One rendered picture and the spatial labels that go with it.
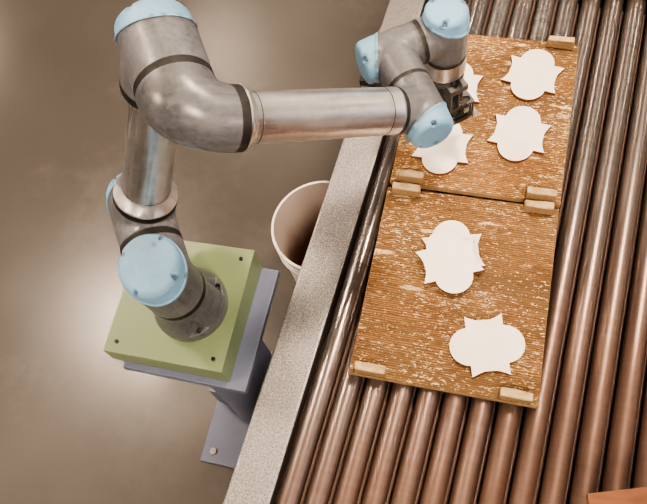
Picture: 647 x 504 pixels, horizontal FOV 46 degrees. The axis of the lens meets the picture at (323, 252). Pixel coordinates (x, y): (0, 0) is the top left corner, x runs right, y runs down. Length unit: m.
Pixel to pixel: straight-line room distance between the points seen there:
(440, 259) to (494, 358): 0.22
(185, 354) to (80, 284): 1.30
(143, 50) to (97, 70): 2.18
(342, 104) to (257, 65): 1.95
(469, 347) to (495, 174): 0.38
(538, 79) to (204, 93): 0.91
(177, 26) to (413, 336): 0.73
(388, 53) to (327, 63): 1.75
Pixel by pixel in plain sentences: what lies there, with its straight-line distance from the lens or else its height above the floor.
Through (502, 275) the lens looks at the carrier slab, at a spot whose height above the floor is 0.94.
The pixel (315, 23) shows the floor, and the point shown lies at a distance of 3.16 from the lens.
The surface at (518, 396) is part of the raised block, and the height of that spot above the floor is 0.96.
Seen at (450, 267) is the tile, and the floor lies 0.95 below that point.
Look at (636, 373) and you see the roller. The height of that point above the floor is 0.92.
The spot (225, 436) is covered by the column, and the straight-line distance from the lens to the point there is 2.44.
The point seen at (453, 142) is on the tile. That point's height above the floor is 0.95.
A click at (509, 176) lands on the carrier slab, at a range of 1.63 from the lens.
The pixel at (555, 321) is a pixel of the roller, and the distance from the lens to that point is 1.52.
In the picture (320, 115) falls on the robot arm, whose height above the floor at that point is 1.43.
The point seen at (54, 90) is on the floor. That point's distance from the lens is 3.29.
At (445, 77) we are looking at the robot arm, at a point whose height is 1.24.
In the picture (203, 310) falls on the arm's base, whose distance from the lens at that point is 1.47.
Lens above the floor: 2.33
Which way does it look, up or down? 64 degrees down
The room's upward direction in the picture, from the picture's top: 16 degrees counter-clockwise
